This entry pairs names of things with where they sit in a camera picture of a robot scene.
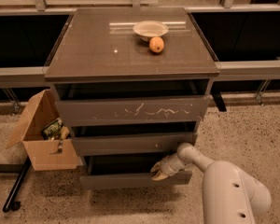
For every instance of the white bowl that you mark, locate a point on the white bowl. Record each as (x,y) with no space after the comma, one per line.
(149,29)

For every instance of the grey bottom drawer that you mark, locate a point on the grey bottom drawer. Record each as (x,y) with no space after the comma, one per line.
(127,171)

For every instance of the grey middle drawer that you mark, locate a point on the grey middle drawer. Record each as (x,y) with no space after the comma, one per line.
(131,144)

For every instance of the grey drawer cabinet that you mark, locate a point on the grey drawer cabinet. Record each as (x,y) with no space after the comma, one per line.
(102,58)

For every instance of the black metal floor stand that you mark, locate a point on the black metal floor stand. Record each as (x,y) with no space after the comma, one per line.
(21,170)

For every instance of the green snack packet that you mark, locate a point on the green snack packet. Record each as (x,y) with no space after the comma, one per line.
(52,130)

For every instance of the black table leg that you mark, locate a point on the black table leg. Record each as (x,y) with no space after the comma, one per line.
(217,97)

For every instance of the grey top drawer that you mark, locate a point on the grey top drawer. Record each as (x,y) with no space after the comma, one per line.
(131,111)

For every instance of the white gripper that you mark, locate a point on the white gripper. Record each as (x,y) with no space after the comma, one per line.
(168,167)

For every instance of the orange fruit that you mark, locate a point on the orange fruit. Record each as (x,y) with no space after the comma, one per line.
(156,44)

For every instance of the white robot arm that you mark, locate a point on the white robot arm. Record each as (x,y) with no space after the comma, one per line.
(230,195)

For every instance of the grey drawer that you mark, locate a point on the grey drawer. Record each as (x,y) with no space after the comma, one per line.
(131,144)
(127,171)
(131,111)

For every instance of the open cardboard box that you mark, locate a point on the open cardboard box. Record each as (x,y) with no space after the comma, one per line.
(39,112)

